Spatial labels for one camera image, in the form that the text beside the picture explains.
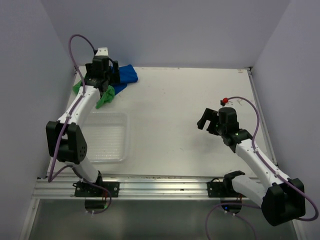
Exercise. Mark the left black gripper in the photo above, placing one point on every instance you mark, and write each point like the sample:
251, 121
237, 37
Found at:
114, 76

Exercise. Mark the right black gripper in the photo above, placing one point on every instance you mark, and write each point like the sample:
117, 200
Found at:
210, 115

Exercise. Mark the green microfiber towel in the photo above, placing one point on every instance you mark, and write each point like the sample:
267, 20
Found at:
107, 96

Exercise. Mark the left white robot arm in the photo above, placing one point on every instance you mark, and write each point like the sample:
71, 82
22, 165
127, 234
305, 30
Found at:
65, 140

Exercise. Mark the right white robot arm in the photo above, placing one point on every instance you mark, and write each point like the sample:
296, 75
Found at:
278, 196

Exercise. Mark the blue microfiber towel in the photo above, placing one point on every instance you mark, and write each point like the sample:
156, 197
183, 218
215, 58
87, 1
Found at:
127, 76

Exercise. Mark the clear plastic basket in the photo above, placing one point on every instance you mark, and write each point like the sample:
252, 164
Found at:
107, 137

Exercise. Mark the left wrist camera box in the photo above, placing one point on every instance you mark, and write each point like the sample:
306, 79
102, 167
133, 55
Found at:
102, 51

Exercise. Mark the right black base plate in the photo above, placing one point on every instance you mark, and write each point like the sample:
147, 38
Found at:
216, 189

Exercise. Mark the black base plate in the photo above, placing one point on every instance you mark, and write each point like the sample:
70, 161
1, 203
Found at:
216, 189
85, 190

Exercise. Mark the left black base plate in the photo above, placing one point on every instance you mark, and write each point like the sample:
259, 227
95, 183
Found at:
85, 190

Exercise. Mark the aluminium mounting rail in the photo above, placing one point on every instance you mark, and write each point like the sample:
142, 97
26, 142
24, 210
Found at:
130, 188

